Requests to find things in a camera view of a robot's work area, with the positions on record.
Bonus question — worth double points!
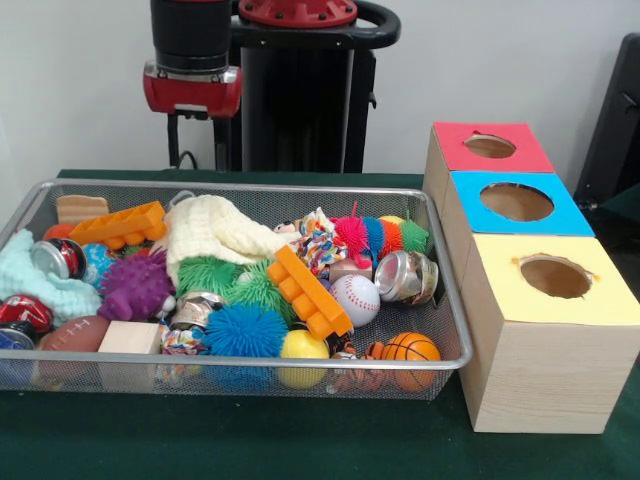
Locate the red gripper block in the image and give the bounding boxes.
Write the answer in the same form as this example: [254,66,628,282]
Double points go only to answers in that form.
[142,61,244,172]

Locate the orange toy brick round studs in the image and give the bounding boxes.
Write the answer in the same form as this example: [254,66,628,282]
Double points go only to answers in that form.
[266,245,354,341]

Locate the clear shallow mesh bin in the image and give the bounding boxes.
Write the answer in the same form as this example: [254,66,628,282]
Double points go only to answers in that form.
[0,178,474,401]

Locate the wooden box three holes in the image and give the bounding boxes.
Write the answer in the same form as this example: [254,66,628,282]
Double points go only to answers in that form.
[425,122,640,435]

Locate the cream knitted cloth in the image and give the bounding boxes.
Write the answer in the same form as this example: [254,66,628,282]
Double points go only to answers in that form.
[160,195,293,286]

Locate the long flat orange toy brick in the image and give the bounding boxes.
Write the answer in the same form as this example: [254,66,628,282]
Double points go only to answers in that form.
[68,200,169,252]

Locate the purple spiky ball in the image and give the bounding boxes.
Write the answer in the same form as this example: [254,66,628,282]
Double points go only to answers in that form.
[97,250,176,323]

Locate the green spiky ball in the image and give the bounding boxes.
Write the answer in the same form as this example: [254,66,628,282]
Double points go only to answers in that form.
[228,260,296,323]

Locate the blue spiky ball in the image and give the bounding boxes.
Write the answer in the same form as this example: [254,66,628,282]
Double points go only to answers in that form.
[203,304,289,393]

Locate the white baseball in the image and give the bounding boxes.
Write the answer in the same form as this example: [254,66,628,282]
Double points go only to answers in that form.
[332,274,382,329]

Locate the yellow ball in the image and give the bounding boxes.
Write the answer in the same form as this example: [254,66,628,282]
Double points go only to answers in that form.
[279,329,331,389]

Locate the crushed silver can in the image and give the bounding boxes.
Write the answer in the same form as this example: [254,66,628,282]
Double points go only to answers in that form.
[374,247,442,306]

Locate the small orange basketball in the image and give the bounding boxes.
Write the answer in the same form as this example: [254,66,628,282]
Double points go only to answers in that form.
[381,331,442,391]

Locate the dark green table cloth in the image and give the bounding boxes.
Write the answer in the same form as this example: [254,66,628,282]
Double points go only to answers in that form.
[0,168,640,480]

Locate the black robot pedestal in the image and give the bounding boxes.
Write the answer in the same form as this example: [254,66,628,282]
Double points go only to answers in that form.
[193,0,403,173]

